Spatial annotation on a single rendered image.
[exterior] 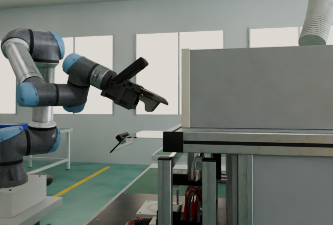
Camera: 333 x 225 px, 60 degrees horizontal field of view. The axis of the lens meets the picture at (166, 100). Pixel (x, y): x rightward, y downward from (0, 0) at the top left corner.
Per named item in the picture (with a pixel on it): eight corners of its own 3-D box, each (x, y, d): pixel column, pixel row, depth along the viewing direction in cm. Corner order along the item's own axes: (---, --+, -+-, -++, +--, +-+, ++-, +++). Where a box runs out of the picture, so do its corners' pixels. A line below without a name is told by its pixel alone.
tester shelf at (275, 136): (162, 152, 64) (162, 131, 64) (191, 128, 131) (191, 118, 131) (386, 158, 56) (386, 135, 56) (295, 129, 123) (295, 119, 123)
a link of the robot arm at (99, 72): (105, 66, 97) (95, 62, 89) (117, 71, 97) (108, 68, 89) (96, 86, 98) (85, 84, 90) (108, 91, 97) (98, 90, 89)
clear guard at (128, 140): (109, 153, 101) (109, 136, 101) (130, 143, 125) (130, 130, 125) (203, 155, 95) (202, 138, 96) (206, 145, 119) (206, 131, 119)
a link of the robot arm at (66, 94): (48, 103, 99) (53, 74, 95) (79, 102, 106) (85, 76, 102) (55, 115, 94) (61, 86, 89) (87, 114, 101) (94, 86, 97)
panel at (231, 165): (232, 294, 61) (231, 153, 62) (225, 197, 126) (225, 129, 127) (237, 295, 61) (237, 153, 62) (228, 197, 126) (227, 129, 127)
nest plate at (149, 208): (136, 216, 104) (136, 213, 104) (145, 202, 119) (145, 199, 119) (177, 219, 102) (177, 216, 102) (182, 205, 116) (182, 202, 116)
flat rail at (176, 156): (162, 175, 67) (162, 162, 67) (189, 141, 128) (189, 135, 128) (167, 175, 66) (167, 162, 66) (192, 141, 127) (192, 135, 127)
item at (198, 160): (195, 170, 65) (195, 157, 65) (206, 139, 126) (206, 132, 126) (202, 171, 65) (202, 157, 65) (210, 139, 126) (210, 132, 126)
